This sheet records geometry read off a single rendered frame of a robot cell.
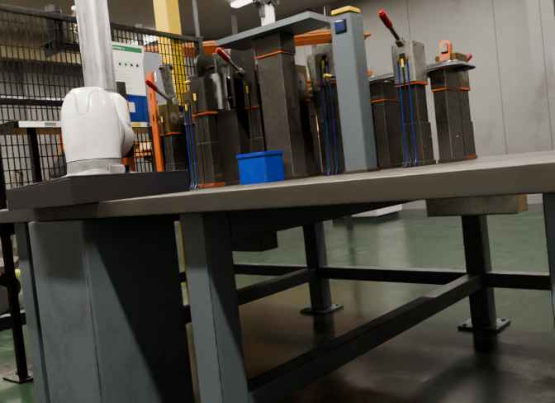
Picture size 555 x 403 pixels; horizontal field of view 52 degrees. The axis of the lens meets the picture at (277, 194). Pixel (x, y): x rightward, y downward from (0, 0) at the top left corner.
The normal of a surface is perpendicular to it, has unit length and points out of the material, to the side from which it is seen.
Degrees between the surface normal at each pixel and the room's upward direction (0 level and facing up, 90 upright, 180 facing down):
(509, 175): 90
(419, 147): 90
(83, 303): 90
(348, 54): 90
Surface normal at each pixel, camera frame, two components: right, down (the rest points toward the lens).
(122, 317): 0.74, -0.06
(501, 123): -0.66, 0.10
